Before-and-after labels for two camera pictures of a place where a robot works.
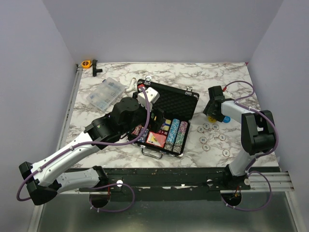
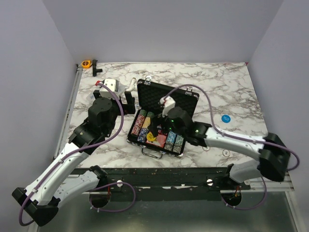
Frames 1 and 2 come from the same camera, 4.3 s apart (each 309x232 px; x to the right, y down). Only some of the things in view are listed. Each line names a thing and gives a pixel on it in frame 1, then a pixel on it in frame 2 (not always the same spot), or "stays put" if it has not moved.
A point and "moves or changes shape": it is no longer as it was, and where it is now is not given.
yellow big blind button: (212, 120) moves or changes shape
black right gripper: (208, 110) -> (156, 120)
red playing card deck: (157, 138) stays put
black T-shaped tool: (95, 70) stays put
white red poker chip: (205, 147) stays put
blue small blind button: (227, 119) stays put
